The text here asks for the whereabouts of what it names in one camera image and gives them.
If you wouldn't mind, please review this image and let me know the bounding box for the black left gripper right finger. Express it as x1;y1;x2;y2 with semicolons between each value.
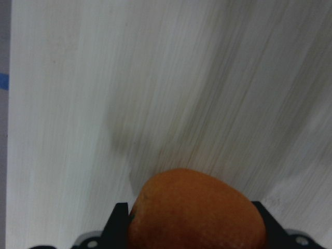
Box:
252;201;287;248

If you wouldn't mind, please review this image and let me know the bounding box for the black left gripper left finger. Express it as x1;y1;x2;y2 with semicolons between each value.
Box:
100;202;129;248

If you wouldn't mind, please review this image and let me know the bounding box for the orange fruit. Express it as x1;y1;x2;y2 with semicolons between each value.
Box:
128;169;268;248

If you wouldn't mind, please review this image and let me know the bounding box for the bamboo cutting board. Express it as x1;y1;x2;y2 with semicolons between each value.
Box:
5;1;331;248

